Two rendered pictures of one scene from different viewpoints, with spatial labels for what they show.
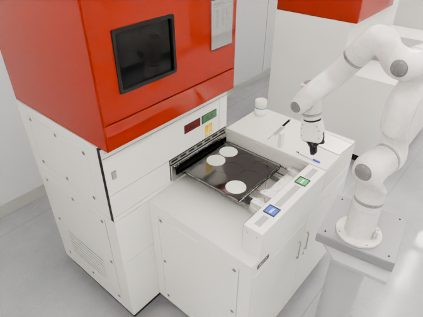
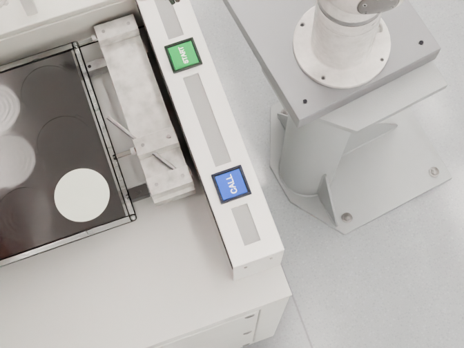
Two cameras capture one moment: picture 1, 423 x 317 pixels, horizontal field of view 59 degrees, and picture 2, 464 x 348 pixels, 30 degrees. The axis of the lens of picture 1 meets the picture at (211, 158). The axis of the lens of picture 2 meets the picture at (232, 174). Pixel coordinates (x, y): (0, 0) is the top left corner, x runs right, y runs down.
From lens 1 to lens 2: 1.03 m
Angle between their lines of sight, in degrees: 48
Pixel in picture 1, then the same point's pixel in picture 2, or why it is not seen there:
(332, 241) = (331, 105)
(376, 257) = (409, 65)
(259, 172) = (64, 107)
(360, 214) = (360, 36)
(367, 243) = (379, 55)
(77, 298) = not seen: outside the picture
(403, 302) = not seen: outside the picture
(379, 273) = (427, 79)
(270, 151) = (22, 36)
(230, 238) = (195, 287)
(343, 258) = (365, 112)
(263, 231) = (275, 240)
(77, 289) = not seen: outside the picture
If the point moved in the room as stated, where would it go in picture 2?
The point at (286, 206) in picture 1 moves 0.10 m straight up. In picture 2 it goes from (236, 145) to (236, 126)
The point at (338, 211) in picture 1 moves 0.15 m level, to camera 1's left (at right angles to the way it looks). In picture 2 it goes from (269, 34) to (231, 95)
